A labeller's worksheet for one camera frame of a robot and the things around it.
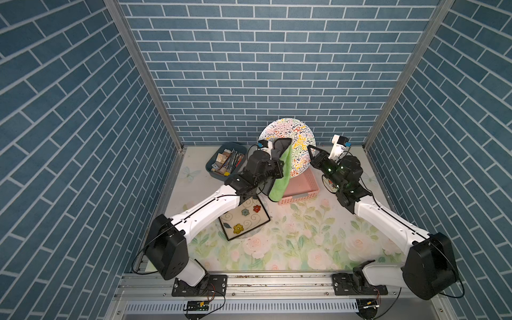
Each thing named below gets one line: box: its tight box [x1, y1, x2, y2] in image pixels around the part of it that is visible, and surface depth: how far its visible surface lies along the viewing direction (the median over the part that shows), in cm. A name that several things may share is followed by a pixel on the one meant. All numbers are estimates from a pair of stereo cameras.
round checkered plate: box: [215, 217, 266, 240], surface depth 88 cm
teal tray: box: [205, 142, 248, 182], surface depth 113 cm
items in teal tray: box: [210, 148, 244, 176], surface depth 113 cm
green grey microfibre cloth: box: [268, 144, 292, 202], surface depth 78 cm
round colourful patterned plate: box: [258, 117, 316, 178], surface depth 79 cm
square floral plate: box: [218, 194, 270, 242], surface depth 91 cm
